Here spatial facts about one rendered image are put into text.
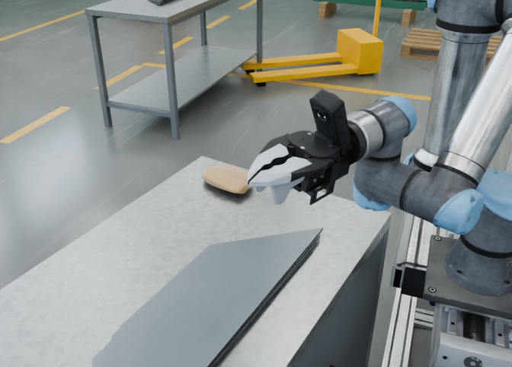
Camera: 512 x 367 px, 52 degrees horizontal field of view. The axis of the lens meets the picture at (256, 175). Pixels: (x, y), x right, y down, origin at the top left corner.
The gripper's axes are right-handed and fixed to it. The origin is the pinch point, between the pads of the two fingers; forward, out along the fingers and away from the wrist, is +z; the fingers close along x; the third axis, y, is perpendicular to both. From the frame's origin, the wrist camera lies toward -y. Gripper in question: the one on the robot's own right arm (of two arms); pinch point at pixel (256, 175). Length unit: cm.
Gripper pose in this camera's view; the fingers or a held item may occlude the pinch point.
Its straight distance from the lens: 68.5
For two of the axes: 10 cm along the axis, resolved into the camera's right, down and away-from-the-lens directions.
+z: -7.2, 3.5, -6.0
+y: -0.9, 8.1, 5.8
